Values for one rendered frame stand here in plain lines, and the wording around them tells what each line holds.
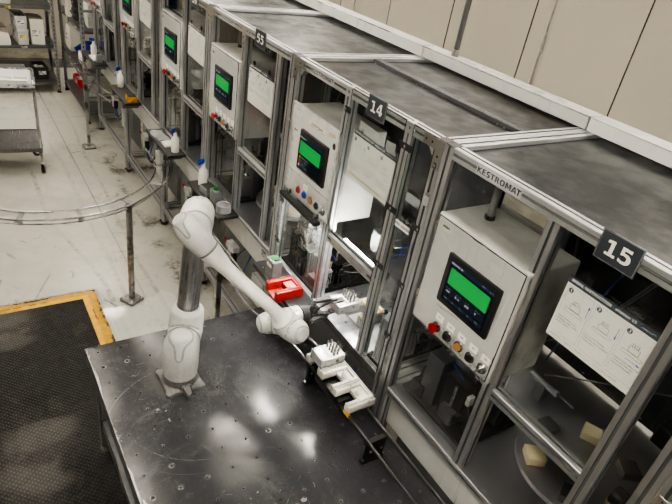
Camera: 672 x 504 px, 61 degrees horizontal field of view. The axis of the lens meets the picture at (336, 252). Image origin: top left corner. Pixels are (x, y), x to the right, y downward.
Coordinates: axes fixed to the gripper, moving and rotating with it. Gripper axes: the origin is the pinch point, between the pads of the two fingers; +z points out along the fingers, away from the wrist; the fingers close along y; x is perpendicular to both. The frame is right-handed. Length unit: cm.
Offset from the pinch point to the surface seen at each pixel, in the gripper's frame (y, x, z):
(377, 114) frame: 95, -1, 1
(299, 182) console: 42, 48, 0
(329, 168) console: 60, 24, 0
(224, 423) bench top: -36, -17, -62
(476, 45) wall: 53, 293, 360
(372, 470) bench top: -36, -65, -16
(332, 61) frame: 97, 65, 20
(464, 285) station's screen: 59, -69, -2
